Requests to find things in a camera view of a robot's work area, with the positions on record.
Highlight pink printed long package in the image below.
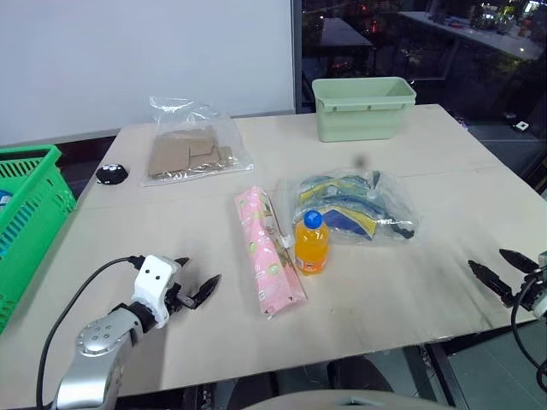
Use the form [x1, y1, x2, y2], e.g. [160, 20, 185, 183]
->
[233, 184, 309, 321]

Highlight green plastic basket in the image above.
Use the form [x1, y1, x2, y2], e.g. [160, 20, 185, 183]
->
[0, 144, 79, 335]

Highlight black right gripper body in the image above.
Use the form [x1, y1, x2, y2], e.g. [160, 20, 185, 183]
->
[514, 270, 547, 313]

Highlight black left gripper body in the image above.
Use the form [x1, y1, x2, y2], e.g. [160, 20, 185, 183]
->
[163, 276, 203, 316]

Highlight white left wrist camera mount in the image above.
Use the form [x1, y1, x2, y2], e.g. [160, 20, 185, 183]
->
[130, 255, 184, 330]

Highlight clear bag blue yellow contents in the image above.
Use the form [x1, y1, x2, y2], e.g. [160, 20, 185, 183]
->
[285, 169, 421, 245]

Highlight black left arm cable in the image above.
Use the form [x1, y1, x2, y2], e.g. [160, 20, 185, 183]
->
[35, 255, 145, 410]

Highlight light green plastic bin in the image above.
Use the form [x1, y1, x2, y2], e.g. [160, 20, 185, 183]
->
[311, 77, 417, 144]

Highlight black round object white dots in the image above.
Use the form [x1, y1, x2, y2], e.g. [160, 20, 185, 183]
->
[95, 162, 129, 186]

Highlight dark background table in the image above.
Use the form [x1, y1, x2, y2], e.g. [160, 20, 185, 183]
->
[319, 16, 378, 74]

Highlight long white background counter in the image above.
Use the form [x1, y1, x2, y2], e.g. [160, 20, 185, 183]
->
[396, 9, 544, 62]

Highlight orange soda bottle blue cap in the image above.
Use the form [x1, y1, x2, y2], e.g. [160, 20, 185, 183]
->
[294, 209, 332, 276]

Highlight white board panel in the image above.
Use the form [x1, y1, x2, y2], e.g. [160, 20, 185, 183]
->
[0, 0, 297, 147]

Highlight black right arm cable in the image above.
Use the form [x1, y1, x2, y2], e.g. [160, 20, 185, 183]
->
[509, 276, 547, 382]

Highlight clear bag of cardboard pieces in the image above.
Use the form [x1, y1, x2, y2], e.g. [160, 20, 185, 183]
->
[140, 95, 256, 189]

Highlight grey metal table frame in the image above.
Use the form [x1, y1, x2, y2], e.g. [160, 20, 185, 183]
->
[401, 340, 456, 407]

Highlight pale robot body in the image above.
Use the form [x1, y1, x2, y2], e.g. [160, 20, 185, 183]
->
[241, 387, 433, 410]

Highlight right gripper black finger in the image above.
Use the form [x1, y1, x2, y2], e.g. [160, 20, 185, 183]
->
[498, 249, 541, 273]
[468, 259, 515, 309]

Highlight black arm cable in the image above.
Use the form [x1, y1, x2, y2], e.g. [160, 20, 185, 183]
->
[509, 276, 547, 382]
[35, 255, 145, 410]

